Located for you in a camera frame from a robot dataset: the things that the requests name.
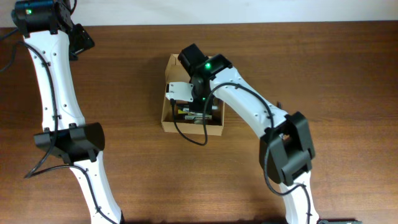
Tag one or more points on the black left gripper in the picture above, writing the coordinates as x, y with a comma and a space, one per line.
84, 40

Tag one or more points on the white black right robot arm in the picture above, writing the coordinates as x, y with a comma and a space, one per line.
286, 146

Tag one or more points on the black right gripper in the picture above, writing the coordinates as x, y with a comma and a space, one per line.
205, 105

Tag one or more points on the black whiteboard marker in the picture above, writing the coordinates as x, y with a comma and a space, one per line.
197, 117

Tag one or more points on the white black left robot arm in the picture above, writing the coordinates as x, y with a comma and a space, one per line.
53, 40

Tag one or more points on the brown cardboard box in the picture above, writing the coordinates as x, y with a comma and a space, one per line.
174, 72

